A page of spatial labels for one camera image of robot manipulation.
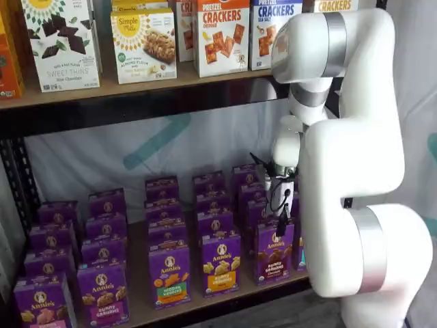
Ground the yellow Simple Mills box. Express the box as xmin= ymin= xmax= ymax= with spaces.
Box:
xmin=111 ymin=0 xmax=170 ymax=13

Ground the purple Annie's box yellow label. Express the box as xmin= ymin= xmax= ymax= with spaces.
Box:
xmin=201 ymin=232 xmax=242 ymax=298

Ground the white backdrop sheet teal stripe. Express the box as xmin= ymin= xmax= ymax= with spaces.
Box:
xmin=0 ymin=97 xmax=294 ymax=298

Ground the black metal shelving rack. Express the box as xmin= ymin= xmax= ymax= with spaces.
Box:
xmin=0 ymin=0 xmax=389 ymax=328

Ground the orange snack box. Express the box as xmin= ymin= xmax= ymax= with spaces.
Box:
xmin=0 ymin=10 xmax=25 ymax=100

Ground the yellow lettered Crackers box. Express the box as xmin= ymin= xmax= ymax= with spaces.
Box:
xmin=313 ymin=0 xmax=359 ymax=14

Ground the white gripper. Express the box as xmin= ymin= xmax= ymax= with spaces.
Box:
xmin=265 ymin=177 xmax=295 ymax=237

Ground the Simple Mills almond bar box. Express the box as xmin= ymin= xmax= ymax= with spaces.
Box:
xmin=110 ymin=8 xmax=178 ymax=85

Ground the wooden shelf board with purple boxes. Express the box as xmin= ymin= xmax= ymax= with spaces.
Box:
xmin=68 ymin=218 xmax=313 ymax=328

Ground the Sweet Thins chocolate cookie box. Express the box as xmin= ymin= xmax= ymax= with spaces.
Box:
xmin=20 ymin=0 xmax=103 ymax=93

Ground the purple Annie's box pink label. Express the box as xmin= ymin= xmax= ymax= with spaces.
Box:
xmin=13 ymin=272 xmax=76 ymax=328
xmin=76 ymin=262 xmax=131 ymax=325

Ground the Pretzel Crackers cheddar box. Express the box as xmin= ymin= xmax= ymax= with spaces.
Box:
xmin=193 ymin=0 xmax=251 ymax=79

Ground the purple Annie's Hidden Veggies box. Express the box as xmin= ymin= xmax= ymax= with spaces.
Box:
xmin=148 ymin=243 xmax=192 ymax=311

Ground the white side curtain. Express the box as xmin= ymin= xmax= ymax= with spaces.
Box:
xmin=387 ymin=0 xmax=437 ymax=328

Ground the blue Pretzel Crackers sea salt box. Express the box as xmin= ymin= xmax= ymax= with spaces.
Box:
xmin=249 ymin=0 xmax=304 ymax=72

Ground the narrow white cracker box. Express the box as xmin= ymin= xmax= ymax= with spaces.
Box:
xmin=175 ymin=0 xmax=197 ymax=63

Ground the wooden shelf board with crackers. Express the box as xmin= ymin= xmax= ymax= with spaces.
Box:
xmin=0 ymin=59 xmax=278 ymax=111

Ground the purple Annie's box brown patch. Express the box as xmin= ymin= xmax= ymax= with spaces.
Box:
xmin=255 ymin=221 xmax=296 ymax=286

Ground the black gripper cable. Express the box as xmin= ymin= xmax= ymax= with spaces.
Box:
xmin=250 ymin=152 xmax=291 ymax=219

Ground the purple Annie's snack box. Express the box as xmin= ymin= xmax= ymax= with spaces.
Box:
xmin=81 ymin=236 xmax=128 ymax=267
xmin=144 ymin=197 xmax=185 ymax=222
xmin=36 ymin=200 xmax=82 ymax=226
xmin=85 ymin=212 xmax=128 ymax=240
xmin=197 ymin=210 xmax=235 ymax=238
xmin=238 ymin=182 xmax=270 ymax=206
xmin=23 ymin=246 xmax=76 ymax=278
xmin=191 ymin=170 xmax=226 ymax=195
xmin=290 ymin=191 xmax=302 ymax=215
xmin=88 ymin=187 xmax=127 ymax=217
xmin=195 ymin=191 xmax=231 ymax=215
xmin=147 ymin=217 xmax=188 ymax=247
xmin=145 ymin=175 xmax=180 ymax=202
xmin=232 ymin=163 xmax=266 ymax=187
xmin=29 ymin=221 xmax=79 ymax=252
xmin=245 ymin=197 xmax=271 ymax=259

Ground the purple Annie's box teal label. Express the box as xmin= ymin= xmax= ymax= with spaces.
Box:
xmin=293 ymin=235 xmax=309 ymax=273

